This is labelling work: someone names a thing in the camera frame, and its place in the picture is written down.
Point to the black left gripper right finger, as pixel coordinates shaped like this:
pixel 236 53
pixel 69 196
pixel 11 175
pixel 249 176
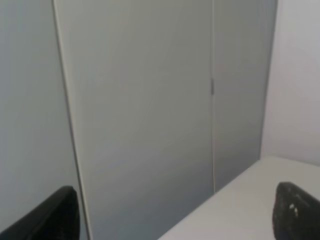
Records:
pixel 296 213

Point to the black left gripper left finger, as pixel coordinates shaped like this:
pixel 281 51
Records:
pixel 56 218

